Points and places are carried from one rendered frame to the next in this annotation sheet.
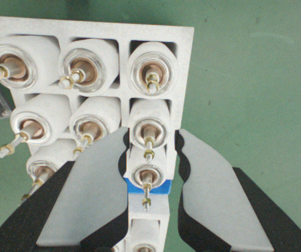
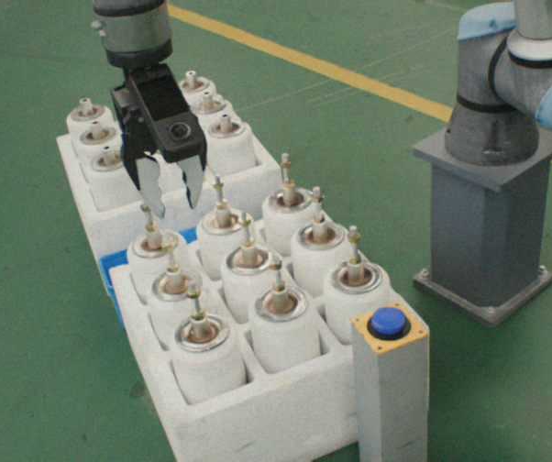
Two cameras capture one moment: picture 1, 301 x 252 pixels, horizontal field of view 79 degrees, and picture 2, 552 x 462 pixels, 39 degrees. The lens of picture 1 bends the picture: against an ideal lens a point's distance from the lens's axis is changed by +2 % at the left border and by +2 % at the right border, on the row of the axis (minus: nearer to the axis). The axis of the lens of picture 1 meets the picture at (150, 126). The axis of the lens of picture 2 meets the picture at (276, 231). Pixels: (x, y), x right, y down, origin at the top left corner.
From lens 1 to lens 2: 84 cm
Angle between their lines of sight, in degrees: 30
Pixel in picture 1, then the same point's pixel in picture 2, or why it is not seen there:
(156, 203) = (114, 236)
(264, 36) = not seen: outside the picture
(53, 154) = (291, 223)
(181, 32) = (189, 415)
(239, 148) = not seen: outside the picture
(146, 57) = (216, 341)
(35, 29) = not seen: hidden behind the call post
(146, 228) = (119, 192)
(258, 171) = not seen: outside the picture
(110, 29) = (282, 379)
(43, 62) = (330, 297)
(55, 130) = (293, 245)
